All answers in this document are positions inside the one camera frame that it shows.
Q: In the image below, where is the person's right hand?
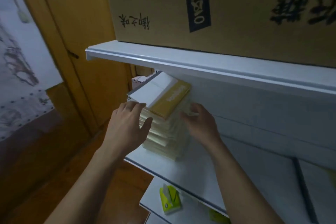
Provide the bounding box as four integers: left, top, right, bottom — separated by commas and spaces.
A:
180, 103, 224, 151

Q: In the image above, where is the person's left hand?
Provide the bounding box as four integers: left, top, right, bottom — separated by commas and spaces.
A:
101, 101, 153, 158

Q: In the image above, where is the stack of yellow-white packets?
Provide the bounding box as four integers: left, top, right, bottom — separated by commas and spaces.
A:
127, 71, 194, 162

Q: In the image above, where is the person's right forearm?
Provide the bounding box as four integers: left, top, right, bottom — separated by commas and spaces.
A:
208, 139, 285, 224

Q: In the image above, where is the person's left forearm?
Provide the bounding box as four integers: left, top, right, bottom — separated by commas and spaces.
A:
44, 143, 127, 224

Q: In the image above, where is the white metal shelf unit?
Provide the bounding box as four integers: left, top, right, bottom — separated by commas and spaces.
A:
85, 40, 336, 224

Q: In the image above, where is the small white striped box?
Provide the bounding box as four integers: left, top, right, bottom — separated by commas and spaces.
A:
131, 75, 154, 91

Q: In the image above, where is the green tissue packet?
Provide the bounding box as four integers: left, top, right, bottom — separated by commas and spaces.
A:
159, 184, 182, 215

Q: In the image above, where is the yellow-green packet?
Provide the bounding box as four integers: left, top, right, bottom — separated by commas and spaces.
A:
209, 209, 231, 224

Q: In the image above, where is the wooden door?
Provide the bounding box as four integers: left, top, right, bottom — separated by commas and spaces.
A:
10, 0, 133, 138

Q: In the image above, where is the large printed cardboard box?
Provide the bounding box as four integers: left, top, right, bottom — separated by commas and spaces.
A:
103, 0, 336, 68

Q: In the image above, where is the white patterned wall hanging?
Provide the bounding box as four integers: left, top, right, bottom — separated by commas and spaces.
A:
0, 0, 64, 141

